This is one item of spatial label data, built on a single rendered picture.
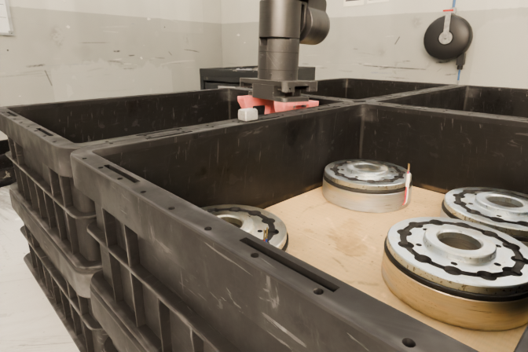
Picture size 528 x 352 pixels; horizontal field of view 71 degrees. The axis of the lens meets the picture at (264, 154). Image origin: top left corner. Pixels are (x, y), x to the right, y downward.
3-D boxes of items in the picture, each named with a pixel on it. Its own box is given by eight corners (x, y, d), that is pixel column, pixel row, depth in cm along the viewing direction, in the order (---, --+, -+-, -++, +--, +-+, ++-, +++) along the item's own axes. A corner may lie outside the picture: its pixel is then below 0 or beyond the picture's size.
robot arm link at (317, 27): (251, -57, 50) (307, -60, 45) (296, -37, 59) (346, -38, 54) (243, 37, 53) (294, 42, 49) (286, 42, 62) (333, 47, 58)
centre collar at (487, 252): (482, 273, 24) (484, 265, 24) (410, 246, 28) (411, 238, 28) (505, 247, 28) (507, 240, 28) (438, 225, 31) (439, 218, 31)
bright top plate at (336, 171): (375, 197, 38) (375, 192, 38) (307, 172, 46) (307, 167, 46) (428, 177, 44) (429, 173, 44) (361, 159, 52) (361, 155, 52)
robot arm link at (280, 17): (251, -9, 50) (287, -13, 47) (280, -1, 55) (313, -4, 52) (250, 45, 51) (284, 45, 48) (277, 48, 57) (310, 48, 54)
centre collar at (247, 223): (213, 252, 27) (213, 244, 27) (183, 227, 31) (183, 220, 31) (267, 232, 30) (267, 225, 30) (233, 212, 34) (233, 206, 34)
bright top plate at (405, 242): (516, 318, 21) (518, 309, 21) (361, 251, 28) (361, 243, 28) (554, 254, 28) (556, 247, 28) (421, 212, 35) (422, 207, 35)
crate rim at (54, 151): (66, 181, 28) (62, 150, 28) (-7, 125, 49) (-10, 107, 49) (358, 117, 55) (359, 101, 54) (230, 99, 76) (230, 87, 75)
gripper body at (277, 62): (271, 89, 59) (273, 41, 58) (318, 94, 52) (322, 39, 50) (237, 90, 55) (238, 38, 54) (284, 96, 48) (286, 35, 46)
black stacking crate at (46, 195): (84, 287, 31) (64, 157, 28) (9, 193, 52) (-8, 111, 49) (352, 179, 58) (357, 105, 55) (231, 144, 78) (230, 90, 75)
